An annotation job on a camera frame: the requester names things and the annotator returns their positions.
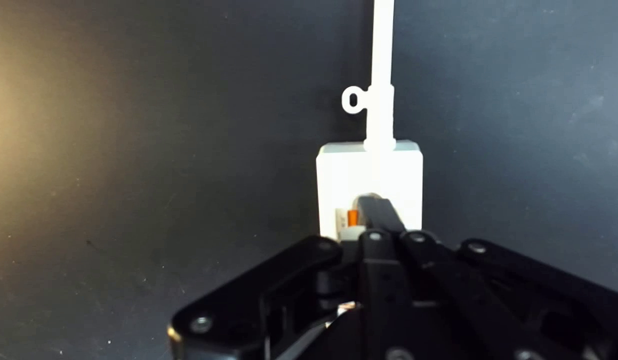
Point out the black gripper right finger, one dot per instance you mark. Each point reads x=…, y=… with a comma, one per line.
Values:
x=509, y=301

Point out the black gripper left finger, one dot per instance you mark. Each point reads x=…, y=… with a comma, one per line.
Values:
x=289, y=306

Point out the white power strip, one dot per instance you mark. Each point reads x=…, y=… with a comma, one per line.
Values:
x=368, y=181

